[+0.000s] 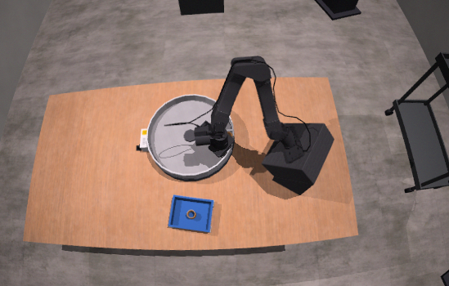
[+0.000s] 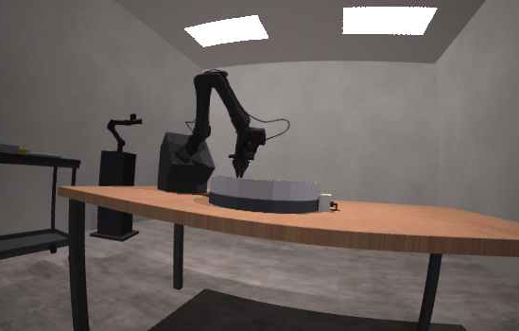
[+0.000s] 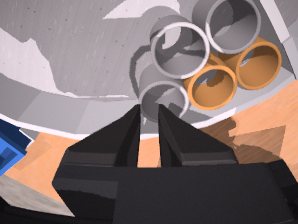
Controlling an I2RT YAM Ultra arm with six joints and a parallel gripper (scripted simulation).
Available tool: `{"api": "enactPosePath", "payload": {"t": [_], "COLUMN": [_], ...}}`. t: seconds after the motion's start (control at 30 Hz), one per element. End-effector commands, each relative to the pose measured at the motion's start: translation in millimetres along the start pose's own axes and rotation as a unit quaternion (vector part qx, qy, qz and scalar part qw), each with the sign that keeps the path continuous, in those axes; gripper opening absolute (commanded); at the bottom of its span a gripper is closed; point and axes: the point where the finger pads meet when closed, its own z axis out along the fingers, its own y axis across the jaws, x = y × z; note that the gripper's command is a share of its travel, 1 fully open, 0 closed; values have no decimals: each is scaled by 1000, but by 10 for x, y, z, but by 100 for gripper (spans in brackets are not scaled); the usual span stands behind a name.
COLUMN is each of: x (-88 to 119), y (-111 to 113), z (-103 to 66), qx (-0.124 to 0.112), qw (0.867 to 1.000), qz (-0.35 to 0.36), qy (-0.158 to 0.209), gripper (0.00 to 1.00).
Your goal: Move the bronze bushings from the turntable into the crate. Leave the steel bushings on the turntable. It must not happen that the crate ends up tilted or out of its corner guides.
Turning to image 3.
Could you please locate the blue tray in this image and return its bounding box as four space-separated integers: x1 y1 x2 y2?
0 119 31 176

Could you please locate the bronze bushing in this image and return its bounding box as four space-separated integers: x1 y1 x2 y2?
182 51 237 110
218 36 282 90

